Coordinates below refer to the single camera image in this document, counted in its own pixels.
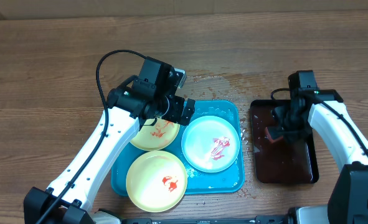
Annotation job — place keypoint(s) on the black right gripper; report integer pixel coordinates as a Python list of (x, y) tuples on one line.
[(294, 136)]

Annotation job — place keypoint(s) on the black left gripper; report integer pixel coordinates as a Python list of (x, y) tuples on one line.
[(175, 114)]

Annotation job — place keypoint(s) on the red black sponge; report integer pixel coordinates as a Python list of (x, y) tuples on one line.
[(273, 134)]

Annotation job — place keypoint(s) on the light blue plate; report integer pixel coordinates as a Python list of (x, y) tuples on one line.
[(210, 144)]

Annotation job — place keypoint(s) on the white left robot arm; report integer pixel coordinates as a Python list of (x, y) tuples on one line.
[(70, 197)]

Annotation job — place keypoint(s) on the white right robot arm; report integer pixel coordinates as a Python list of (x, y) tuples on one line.
[(313, 109)]

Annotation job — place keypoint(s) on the black water tray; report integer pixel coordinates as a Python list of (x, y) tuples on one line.
[(279, 162)]

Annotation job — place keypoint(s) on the blue plastic tray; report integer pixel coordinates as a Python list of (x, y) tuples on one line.
[(199, 182)]

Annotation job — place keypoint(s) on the yellow plate far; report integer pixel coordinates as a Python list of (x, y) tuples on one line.
[(156, 137)]

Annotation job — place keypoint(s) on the yellow plate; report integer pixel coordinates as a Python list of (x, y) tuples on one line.
[(156, 181), (156, 137)]

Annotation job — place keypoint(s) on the yellow plate near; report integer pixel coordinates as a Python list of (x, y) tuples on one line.
[(156, 181)]

